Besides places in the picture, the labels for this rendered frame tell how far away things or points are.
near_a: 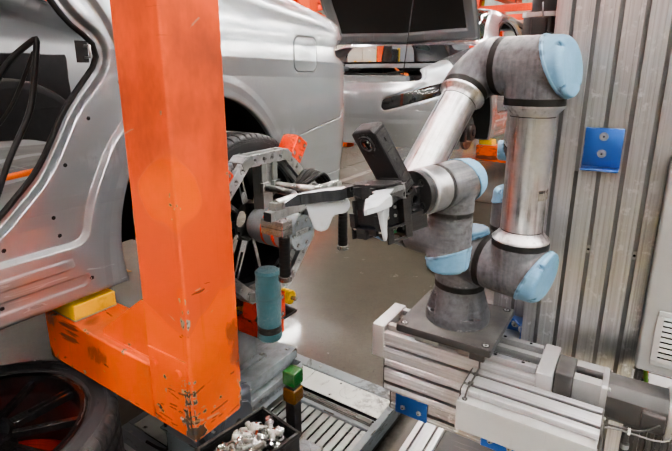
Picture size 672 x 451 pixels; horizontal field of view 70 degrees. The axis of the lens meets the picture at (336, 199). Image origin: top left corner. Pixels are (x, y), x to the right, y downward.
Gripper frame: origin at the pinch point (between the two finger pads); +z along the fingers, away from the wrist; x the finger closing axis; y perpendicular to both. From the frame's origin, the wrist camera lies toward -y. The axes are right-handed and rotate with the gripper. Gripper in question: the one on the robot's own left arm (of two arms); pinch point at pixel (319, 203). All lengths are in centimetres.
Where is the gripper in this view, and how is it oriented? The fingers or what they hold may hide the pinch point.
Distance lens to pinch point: 60.8
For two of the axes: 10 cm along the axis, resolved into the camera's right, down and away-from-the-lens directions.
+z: -7.2, 1.8, -6.7
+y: 1.0, 9.8, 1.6
